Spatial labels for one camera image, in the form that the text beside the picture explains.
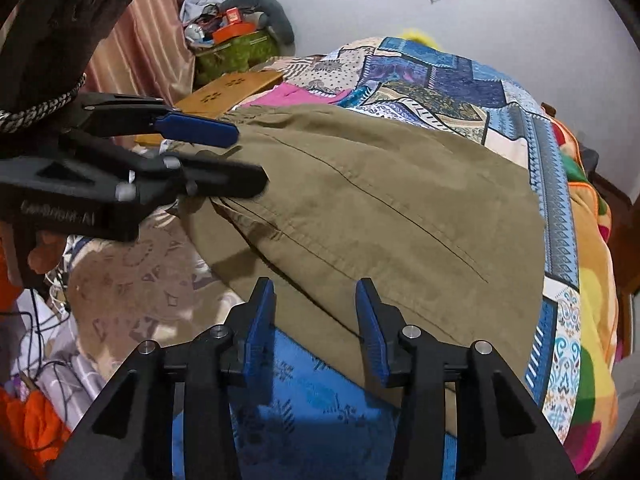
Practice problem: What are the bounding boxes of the wooden carved board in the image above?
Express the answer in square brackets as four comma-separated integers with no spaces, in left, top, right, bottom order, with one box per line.
[135,70,285,148]

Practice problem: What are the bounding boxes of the wooden bed frame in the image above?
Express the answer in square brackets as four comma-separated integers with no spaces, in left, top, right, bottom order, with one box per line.
[597,180,640,297]

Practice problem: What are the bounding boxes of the orange cloth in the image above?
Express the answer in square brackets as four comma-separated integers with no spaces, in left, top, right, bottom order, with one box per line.
[0,385,72,477]

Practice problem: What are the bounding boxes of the pink cloth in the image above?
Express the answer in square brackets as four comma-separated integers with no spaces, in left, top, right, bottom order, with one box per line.
[250,82,353,108]

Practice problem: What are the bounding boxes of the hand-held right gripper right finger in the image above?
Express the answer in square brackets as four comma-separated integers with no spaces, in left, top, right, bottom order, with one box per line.
[354,277,581,480]

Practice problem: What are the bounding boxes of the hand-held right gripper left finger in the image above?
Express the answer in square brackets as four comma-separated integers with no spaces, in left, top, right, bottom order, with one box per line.
[47,276,277,480]

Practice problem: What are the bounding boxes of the green patterned box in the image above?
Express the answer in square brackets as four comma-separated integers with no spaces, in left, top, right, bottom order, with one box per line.
[194,30,281,86]

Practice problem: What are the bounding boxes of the beige patterned blanket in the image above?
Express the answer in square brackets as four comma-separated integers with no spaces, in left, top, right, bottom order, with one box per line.
[65,205,246,381]

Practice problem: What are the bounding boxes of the blue patchwork bedsheet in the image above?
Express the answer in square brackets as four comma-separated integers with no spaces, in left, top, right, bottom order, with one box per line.
[172,36,583,480]

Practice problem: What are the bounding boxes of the olive green pants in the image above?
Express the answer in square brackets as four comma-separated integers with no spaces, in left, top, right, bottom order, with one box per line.
[167,104,547,436]

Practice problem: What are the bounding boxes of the pale floral cloth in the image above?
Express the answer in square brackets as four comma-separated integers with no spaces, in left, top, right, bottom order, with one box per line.
[15,305,108,431]

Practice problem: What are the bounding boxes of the pale crumpled cloth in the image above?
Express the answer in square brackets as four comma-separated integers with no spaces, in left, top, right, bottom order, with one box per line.
[180,0,227,23]

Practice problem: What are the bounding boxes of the braided wrist cord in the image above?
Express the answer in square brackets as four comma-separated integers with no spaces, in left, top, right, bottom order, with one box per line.
[0,74,87,122]

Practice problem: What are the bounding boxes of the black cable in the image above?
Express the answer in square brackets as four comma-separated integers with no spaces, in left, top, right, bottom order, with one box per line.
[0,285,76,411]

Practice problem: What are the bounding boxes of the grey tube pillow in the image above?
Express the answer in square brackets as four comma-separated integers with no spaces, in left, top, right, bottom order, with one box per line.
[220,0,296,46]

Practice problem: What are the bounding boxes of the pink-brown curtain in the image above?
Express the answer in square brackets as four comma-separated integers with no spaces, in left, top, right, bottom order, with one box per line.
[82,0,196,106]

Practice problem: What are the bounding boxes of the orange box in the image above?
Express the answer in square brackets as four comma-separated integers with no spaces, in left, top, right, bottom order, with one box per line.
[212,7,257,44]

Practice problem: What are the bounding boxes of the colourful fleece blanket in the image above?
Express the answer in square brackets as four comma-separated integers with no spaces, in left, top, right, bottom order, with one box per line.
[542,105,632,476]

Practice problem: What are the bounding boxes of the yellow fluffy object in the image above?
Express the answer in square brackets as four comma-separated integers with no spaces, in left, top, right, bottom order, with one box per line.
[397,27,446,52]

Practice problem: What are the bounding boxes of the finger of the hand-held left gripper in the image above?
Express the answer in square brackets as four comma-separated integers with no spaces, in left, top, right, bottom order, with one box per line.
[60,130,270,202]
[64,92,241,149]

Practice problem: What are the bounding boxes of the person's left hand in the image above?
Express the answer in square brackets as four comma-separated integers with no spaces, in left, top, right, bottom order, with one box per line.
[27,233,69,274]

